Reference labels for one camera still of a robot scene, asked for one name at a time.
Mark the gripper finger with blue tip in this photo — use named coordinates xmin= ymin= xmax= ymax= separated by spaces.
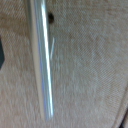
xmin=0 ymin=39 xmax=5 ymax=69

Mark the silver metal drawer handle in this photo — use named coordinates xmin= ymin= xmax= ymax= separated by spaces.
xmin=25 ymin=0 xmax=56 ymax=123

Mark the brown drawer, handle with screw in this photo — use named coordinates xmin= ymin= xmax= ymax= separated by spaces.
xmin=0 ymin=0 xmax=128 ymax=128

